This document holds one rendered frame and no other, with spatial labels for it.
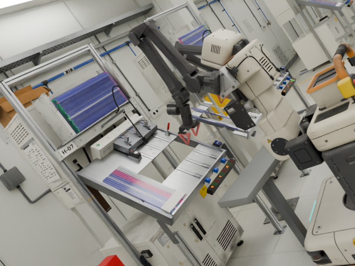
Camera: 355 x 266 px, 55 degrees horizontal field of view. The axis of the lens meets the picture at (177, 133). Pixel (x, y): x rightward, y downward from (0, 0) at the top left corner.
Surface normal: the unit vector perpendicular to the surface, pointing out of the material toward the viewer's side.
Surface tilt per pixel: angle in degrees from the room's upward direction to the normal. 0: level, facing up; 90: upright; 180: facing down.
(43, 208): 90
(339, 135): 90
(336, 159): 90
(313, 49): 90
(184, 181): 43
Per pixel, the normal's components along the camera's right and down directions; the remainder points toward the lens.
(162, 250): 0.62, -0.34
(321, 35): -0.52, 0.49
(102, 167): 0.00, -0.82
